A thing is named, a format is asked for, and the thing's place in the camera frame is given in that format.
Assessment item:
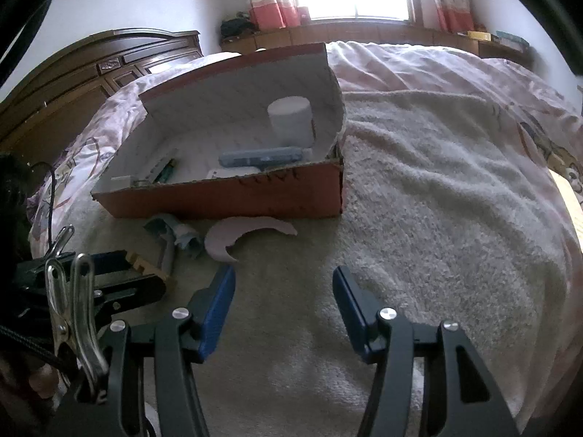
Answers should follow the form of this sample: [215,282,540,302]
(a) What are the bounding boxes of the pink printed quilt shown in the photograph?
[27,41,583,420]

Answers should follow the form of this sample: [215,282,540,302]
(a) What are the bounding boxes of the notched wooden piece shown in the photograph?
[125,249,167,279]

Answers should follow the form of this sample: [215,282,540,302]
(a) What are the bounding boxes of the wooden window ledge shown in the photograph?
[220,25,531,71]

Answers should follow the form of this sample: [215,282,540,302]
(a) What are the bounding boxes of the cardboard box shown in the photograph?
[91,42,348,220]

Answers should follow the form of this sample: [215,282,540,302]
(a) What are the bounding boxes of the metal spring clip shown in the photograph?
[46,252,110,403]
[44,225,76,260]

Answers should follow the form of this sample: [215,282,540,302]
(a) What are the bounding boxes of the green card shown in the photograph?
[155,158,177,183]

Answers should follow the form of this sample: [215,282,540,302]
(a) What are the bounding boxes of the black braided cable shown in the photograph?
[0,323,78,374]

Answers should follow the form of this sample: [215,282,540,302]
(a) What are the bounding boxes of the dark bag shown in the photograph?
[220,16,256,39]

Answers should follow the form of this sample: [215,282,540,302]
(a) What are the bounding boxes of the person's left hand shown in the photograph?
[27,364,60,399]

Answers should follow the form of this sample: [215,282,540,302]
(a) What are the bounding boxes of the dark wooden headboard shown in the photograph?
[0,28,203,165]

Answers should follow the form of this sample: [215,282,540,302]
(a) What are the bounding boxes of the pink crescent piece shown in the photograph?
[205,217,299,264]

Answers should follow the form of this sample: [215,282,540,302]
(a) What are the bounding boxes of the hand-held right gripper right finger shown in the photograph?
[332,265,520,437]

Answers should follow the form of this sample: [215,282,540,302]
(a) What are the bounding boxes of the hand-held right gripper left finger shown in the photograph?
[50,265,238,437]

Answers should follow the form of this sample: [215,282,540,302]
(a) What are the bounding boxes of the light blue crumpled piece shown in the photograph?
[175,225,203,260]

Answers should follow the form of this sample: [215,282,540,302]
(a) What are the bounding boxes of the blue-grey curved track piece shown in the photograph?
[143,213,203,278]

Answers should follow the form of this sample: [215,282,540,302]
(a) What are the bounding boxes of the grey plate with holes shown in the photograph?
[219,146,304,171]

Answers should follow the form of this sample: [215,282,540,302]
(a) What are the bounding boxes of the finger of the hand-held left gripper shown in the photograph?
[91,273,167,317]
[75,249,133,278]

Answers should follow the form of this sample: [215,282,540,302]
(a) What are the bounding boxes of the white power adapter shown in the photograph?
[206,168,261,181]

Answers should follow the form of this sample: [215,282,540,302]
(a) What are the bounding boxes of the row of books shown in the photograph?
[467,29,529,53]

